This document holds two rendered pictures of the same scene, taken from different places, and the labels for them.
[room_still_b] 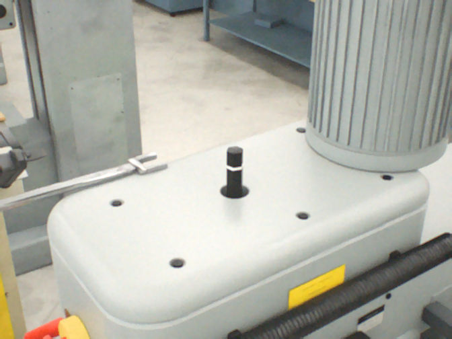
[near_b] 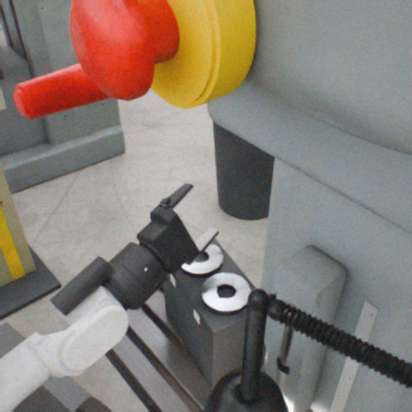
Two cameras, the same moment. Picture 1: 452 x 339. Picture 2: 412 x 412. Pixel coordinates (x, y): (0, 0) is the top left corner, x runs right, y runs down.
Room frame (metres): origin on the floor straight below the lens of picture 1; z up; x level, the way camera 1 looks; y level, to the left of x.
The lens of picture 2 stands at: (0.38, 0.19, 1.82)
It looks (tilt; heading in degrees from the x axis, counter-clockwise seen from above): 40 degrees down; 354
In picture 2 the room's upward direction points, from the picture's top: straight up
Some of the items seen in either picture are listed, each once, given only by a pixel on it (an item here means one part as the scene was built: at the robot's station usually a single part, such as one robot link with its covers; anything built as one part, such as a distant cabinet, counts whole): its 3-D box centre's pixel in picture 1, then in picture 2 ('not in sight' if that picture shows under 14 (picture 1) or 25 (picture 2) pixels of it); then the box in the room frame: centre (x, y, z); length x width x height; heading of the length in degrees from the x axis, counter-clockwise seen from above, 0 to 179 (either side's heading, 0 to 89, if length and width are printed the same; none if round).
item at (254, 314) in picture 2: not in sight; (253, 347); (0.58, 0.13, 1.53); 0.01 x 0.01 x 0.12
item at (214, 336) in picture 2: not in sight; (211, 307); (0.99, 0.12, 1.06); 0.22 x 0.12 x 0.20; 23
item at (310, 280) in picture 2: not in sight; (297, 346); (0.63, 0.08, 1.45); 0.04 x 0.04 x 0.21; 35
